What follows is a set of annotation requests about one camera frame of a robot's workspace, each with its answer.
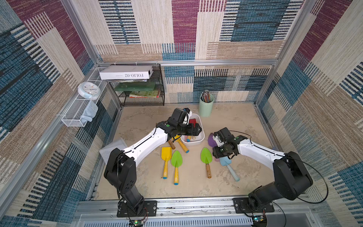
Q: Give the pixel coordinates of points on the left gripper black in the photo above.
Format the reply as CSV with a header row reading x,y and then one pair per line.
x,y
195,132

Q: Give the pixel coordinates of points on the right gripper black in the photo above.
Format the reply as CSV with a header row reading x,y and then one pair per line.
x,y
217,152

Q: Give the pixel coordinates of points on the red scoop wooden handle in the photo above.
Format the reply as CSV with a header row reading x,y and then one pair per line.
x,y
192,121

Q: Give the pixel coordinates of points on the white plastic storage box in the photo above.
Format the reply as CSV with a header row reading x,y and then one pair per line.
x,y
198,139

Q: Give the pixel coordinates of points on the light blue trowel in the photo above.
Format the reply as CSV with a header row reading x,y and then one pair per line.
x,y
225,161

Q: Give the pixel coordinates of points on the purple trowel pink handle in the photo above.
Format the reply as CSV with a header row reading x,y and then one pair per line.
x,y
212,143

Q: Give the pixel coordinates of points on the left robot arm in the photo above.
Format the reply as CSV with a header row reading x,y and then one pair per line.
x,y
121,166

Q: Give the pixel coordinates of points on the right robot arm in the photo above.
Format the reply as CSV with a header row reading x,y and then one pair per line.
x,y
291,177

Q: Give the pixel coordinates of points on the white folio box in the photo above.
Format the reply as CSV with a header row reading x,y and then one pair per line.
x,y
117,72

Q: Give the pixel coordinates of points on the mint green pencil cup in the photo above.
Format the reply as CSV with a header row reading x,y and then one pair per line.
x,y
205,108

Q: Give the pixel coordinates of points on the coloured pencils bundle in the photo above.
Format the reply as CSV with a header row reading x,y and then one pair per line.
x,y
205,96

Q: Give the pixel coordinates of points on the colourful book on shelf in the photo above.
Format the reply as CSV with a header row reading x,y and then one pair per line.
x,y
145,94

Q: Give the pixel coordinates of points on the green book on shelf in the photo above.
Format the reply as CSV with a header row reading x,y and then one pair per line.
x,y
135,86

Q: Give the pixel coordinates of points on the open white book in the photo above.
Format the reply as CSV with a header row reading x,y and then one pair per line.
x,y
106,151

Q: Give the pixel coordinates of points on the light blue cloth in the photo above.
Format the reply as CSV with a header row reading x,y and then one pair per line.
x,y
89,113

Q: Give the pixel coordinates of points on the white round clock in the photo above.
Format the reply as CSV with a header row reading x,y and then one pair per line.
x,y
89,90

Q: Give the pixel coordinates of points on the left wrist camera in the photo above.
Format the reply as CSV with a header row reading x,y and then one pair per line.
x,y
188,113

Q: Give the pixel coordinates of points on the yellow scoop yellow handle upper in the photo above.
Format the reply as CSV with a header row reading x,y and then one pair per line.
x,y
183,146

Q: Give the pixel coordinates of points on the green trowel wooden handle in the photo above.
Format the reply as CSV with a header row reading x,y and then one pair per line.
x,y
206,158

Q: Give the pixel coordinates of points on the yellow scoop brown wooden handle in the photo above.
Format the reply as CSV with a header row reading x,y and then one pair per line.
x,y
171,144

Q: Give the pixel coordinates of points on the green trowel yellow handle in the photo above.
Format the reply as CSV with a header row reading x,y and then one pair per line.
x,y
176,161

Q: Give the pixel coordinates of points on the yellow scoop yellow handle lower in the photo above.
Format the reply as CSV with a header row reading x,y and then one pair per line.
x,y
166,154

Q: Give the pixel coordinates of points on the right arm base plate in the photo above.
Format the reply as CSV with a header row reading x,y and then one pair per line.
x,y
242,205

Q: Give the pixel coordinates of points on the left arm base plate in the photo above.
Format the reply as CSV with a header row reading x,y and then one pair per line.
x,y
147,208

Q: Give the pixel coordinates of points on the white wire basket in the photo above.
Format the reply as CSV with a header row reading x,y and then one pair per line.
x,y
71,117

